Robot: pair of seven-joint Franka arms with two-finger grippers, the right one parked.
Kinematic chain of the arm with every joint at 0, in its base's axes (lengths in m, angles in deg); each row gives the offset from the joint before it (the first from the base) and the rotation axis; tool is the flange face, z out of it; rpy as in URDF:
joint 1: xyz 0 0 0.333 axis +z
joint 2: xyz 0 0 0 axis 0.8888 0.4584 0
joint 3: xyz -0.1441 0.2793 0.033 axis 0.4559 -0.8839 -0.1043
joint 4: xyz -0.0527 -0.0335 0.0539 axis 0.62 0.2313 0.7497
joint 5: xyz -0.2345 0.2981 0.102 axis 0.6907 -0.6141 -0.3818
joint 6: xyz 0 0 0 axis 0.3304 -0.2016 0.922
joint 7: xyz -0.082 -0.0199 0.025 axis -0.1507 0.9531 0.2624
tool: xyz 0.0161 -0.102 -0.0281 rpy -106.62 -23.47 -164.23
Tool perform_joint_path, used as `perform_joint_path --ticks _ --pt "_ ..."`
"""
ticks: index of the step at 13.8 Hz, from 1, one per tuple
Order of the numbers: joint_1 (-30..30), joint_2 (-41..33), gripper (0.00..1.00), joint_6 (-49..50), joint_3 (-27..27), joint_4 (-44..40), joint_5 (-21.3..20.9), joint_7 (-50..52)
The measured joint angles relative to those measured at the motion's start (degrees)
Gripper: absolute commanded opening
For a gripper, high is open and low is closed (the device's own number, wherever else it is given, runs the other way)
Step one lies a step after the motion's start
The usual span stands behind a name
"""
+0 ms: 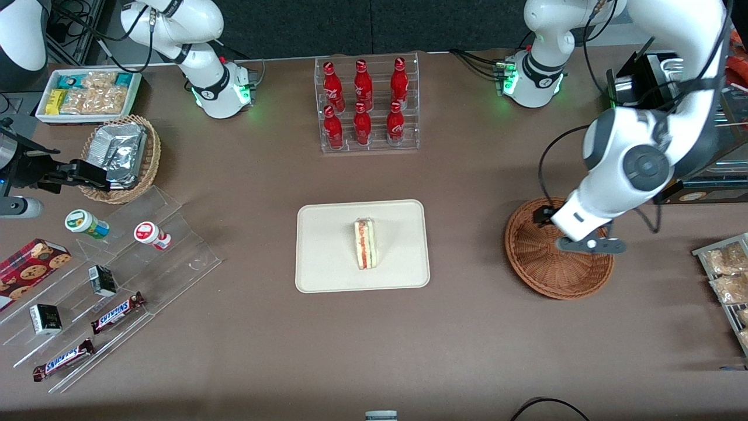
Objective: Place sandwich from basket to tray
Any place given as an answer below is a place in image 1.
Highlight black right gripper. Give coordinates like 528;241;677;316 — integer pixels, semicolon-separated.
3;136;110;192

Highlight triangle sandwich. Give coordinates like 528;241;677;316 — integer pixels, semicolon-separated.
354;217;379;271

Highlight brown round wicker basket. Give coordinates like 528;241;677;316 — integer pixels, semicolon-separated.
505;196;615;301

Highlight white rectangular snack tray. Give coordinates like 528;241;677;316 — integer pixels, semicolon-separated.
35;68;143;125

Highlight light tan wicker basket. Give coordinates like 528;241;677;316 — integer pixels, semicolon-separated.
79;114;162;205

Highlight cream plastic tray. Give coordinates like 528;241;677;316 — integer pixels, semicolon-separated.
295;199;431;294

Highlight silver foil packet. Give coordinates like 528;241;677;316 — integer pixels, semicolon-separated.
86;122;148;169
102;139;145;191

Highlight green lid white cup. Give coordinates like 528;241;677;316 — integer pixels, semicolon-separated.
64;209;110;240

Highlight clear bag of nuts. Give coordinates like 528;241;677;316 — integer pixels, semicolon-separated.
60;88;94;115
81;71;119;90
88;86;129;115

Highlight red lid white cup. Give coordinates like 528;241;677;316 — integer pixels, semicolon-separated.
133;221;172;251

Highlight small black white carton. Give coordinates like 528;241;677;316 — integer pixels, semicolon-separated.
88;264;117;298
29;303;63;336

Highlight red tartan cookie box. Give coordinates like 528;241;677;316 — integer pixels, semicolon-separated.
0;238;72;312

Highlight clear acrylic stepped stand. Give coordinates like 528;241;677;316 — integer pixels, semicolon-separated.
0;186;223;394

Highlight brown snickers bar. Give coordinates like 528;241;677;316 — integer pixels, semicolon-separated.
32;338;95;382
91;291;147;335

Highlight black machine with yellow panel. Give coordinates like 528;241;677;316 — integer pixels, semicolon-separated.
607;50;748;205

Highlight red cola bottle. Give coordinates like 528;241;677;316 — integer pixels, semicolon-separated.
386;101;406;146
323;61;345;113
390;57;410;110
353;102;372;146
354;59;375;112
323;105;344;150

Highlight clear acrylic bottle rack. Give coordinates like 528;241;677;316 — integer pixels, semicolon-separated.
314;52;420;154

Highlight orange red object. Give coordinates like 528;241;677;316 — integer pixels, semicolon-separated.
726;29;748;68

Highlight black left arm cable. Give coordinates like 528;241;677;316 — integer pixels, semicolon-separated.
537;0;725;234

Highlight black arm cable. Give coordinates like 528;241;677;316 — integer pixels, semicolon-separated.
56;0;155;74
537;0;725;234

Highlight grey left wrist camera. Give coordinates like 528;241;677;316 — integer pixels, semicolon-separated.
555;236;627;255

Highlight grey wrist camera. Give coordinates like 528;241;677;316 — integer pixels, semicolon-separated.
555;236;627;255
0;197;43;219

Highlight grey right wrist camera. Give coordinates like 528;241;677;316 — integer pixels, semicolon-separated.
0;197;43;219

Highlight grey metal frame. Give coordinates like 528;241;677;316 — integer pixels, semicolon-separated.
46;0;109;65

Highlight black base cable bundle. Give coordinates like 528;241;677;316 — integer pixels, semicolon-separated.
449;49;506;80

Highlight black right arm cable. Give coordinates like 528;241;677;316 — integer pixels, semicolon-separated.
56;0;155;74

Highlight black looped cable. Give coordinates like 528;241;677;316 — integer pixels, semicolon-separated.
510;397;591;421

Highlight grey wire rack tray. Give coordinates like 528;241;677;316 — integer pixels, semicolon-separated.
692;233;748;357

